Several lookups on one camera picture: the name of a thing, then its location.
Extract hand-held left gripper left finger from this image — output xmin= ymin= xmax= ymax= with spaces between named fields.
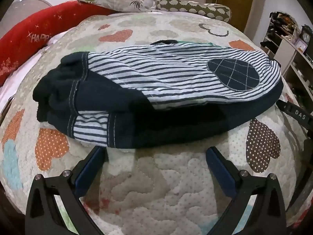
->
xmin=24 ymin=146 xmax=108 ymax=235

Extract heart-patterned quilt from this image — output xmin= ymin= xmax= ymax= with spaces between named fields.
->
xmin=0 ymin=12 xmax=311 ymax=235

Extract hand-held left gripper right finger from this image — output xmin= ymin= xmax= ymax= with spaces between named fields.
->
xmin=206 ymin=146 xmax=287 ymax=235

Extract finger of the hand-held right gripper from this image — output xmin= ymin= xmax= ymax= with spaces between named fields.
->
xmin=276 ymin=99 xmax=313 ymax=133

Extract white bedsheet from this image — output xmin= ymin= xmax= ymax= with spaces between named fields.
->
xmin=0 ymin=33 xmax=64 ymax=118

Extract cluttered shelf unit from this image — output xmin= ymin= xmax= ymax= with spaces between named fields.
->
xmin=260 ymin=11 xmax=313 ymax=137

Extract green cloud-print bolster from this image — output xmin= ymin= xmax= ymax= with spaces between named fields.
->
xmin=156 ymin=0 xmax=232 ymax=23

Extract long red bolster pillow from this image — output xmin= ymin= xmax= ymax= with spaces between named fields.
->
xmin=0 ymin=1 xmax=115 ymax=87

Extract dark wooden bed frame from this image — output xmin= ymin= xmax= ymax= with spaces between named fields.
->
xmin=0 ymin=97 xmax=13 ymax=119

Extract dark table clock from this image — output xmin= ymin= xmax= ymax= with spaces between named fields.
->
xmin=301 ymin=24 xmax=313 ymax=47

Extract brown wooden door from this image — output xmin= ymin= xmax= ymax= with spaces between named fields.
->
xmin=216 ymin=0 xmax=256 ymax=33

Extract striped navy pants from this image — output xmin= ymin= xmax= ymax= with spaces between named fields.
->
xmin=33 ymin=39 xmax=284 ymax=150

